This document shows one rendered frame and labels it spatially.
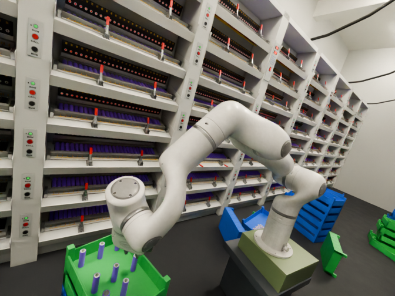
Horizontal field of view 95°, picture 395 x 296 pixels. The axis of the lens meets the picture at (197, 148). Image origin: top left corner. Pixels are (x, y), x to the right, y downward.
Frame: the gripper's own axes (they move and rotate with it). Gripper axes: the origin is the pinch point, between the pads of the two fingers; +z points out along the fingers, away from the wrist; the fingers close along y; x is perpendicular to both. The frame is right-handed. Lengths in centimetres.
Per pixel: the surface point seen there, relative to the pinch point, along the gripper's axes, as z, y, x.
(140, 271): 12.5, 2.9, -1.6
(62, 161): 3, -52, 25
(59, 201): 21, -51, 16
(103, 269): 10.8, -9.1, -5.3
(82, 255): 5.3, -15.8, -5.2
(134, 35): -48, -43, 80
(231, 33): -53, 3, 142
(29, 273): 45, -51, -9
